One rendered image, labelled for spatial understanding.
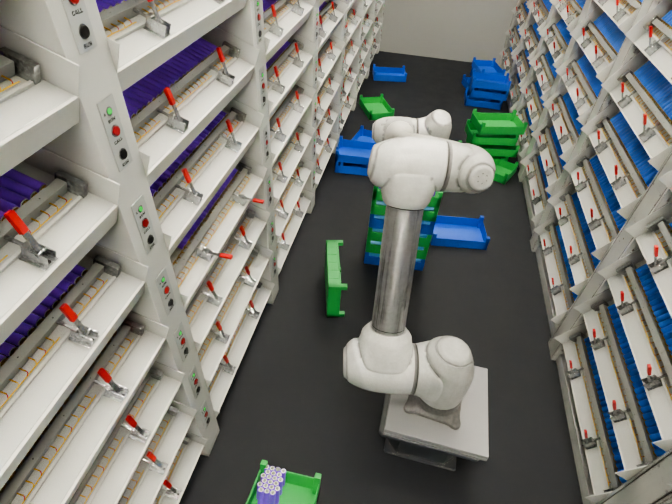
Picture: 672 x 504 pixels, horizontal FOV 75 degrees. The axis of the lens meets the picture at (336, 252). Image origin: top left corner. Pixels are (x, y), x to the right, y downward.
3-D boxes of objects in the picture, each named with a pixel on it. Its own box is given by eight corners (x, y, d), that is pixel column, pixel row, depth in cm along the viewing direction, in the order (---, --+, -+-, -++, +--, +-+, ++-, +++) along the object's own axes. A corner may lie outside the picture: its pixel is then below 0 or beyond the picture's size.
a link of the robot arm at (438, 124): (445, 131, 172) (412, 130, 173) (455, 104, 158) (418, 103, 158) (447, 154, 168) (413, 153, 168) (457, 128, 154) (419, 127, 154)
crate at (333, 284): (326, 317, 196) (344, 317, 197) (328, 286, 182) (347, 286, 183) (324, 269, 218) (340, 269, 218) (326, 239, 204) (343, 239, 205)
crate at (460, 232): (479, 226, 250) (483, 215, 244) (486, 250, 235) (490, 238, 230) (427, 222, 250) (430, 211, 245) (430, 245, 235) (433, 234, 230)
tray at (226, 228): (259, 188, 157) (267, 168, 150) (181, 317, 113) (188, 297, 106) (207, 162, 154) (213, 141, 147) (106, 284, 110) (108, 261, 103)
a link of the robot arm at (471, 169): (490, 139, 119) (440, 135, 119) (512, 154, 102) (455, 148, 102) (479, 186, 124) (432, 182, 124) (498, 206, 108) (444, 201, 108)
